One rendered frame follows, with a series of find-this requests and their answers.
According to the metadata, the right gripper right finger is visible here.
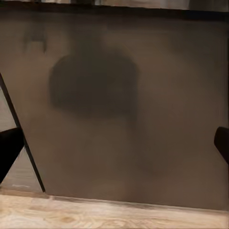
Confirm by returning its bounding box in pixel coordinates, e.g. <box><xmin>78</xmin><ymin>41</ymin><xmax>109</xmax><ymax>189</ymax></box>
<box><xmin>214</xmin><ymin>127</ymin><xmax>229</xmax><ymax>165</ymax></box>

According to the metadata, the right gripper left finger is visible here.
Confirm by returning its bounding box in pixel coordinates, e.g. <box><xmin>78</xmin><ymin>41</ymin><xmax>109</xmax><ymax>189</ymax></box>
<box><xmin>0</xmin><ymin>127</ymin><xmax>25</xmax><ymax>184</ymax></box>

